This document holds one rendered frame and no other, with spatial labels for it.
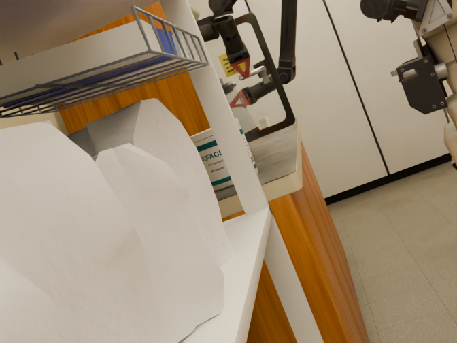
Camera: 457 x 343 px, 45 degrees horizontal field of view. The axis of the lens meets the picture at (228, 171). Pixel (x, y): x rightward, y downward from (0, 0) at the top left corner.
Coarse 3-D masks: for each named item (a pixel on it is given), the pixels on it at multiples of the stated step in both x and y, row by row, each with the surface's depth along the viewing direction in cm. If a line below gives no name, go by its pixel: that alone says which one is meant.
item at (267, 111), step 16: (240, 16) 184; (240, 32) 184; (256, 32) 184; (208, 48) 186; (224, 48) 185; (256, 48) 185; (256, 64) 185; (272, 64) 185; (224, 80) 187; (240, 80) 186; (256, 80) 186; (272, 80) 186; (240, 96) 187; (256, 96) 187; (272, 96) 186; (240, 112) 188; (256, 112) 187; (272, 112) 187; (288, 112) 187; (256, 128) 188; (272, 128) 188
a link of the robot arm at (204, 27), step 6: (216, 0) 167; (216, 6) 167; (222, 6) 167; (216, 12) 169; (222, 12) 168; (228, 12) 171; (204, 18) 173; (210, 18) 172; (198, 24) 174; (204, 24) 174; (210, 24) 172; (204, 30) 173; (210, 30) 172; (204, 36) 174; (210, 36) 173; (216, 36) 175
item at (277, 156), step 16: (288, 128) 257; (256, 144) 236; (272, 144) 205; (288, 144) 181; (256, 160) 172; (272, 160) 155; (288, 160) 141; (272, 176) 124; (288, 176) 118; (224, 192) 130; (272, 192) 119; (288, 192) 118; (224, 208) 120; (240, 208) 120
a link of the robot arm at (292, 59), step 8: (288, 0) 204; (296, 0) 204; (288, 8) 205; (296, 8) 206; (288, 16) 206; (296, 16) 207; (288, 24) 207; (296, 24) 209; (280, 32) 209; (288, 32) 208; (280, 40) 210; (288, 40) 209; (280, 48) 211; (288, 48) 210; (280, 56) 212; (288, 56) 211; (280, 64) 212; (288, 64) 211; (280, 72) 213; (288, 72) 212; (288, 80) 213
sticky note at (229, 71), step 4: (220, 56) 186; (224, 56) 186; (220, 60) 186; (224, 60) 186; (224, 64) 186; (228, 64) 186; (240, 64) 186; (244, 64) 186; (224, 68) 186; (228, 68) 186; (232, 68) 186; (244, 68) 186; (228, 72) 186; (232, 72) 186; (236, 72) 186; (228, 76) 186
